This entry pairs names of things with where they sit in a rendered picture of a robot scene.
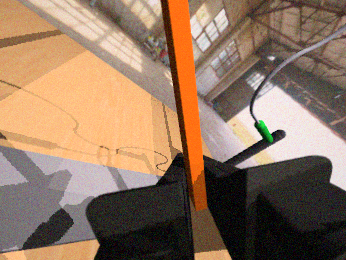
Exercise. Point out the orange handle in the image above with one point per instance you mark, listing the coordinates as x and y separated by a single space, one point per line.
179 44

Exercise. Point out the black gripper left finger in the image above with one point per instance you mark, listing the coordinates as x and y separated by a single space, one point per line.
165 203

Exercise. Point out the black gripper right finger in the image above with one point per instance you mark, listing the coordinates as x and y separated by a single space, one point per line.
232 194

